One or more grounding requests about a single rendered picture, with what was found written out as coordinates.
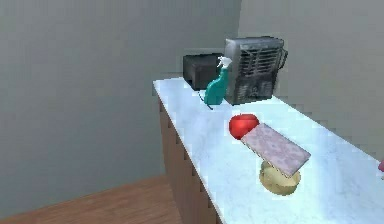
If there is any white-topped wooden kitchen counter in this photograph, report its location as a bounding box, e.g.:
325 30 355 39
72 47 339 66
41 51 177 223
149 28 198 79
152 77 384 224

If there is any teal spray bottle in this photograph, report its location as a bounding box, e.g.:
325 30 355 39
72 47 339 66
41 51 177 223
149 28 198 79
203 55 233 107

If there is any black toaster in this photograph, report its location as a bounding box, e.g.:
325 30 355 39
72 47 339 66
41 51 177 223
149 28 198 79
182 52 225 92

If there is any red apple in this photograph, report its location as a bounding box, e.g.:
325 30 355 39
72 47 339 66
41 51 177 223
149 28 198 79
228 113 261 141

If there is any pink speckled flat slab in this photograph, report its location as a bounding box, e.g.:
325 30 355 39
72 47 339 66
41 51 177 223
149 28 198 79
240 122 312 177

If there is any yellow potato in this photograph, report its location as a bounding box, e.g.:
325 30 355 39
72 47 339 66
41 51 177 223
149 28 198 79
259 160 302 197

